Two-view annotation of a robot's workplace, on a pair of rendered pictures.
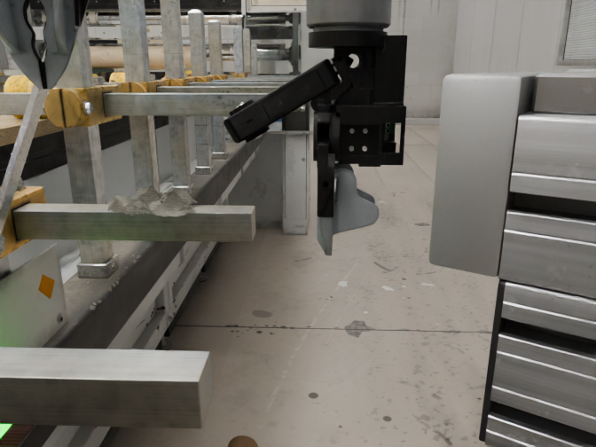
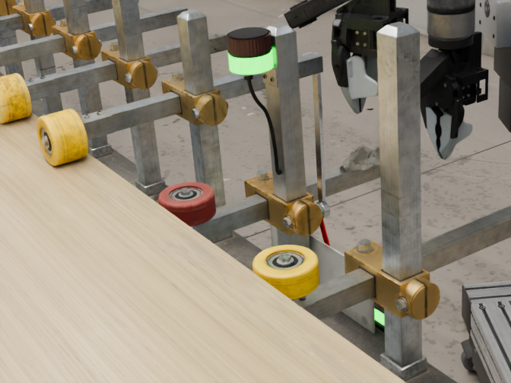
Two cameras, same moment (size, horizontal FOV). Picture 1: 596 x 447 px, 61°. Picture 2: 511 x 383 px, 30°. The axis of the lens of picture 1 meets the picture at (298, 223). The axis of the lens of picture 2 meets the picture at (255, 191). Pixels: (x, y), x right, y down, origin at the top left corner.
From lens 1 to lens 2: 1.27 m
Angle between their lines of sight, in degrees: 31
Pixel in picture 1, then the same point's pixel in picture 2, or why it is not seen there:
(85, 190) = (214, 169)
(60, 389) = (496, 229)
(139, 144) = not seen: hidden behind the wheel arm
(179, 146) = (96, 104)
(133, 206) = (366, 163)
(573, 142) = not seen: outside the picture
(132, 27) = (131, 9)
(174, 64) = (82, 17)
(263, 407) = not seen: hidden behind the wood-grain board
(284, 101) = (432, 80)
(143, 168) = (147, 139)
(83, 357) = (489, 219)
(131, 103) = (226, 90)
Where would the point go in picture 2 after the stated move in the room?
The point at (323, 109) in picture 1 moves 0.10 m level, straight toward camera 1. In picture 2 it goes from (453, 80) to (499, 96)
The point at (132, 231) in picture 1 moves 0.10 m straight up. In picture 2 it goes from (357, 179) to (355, 120)
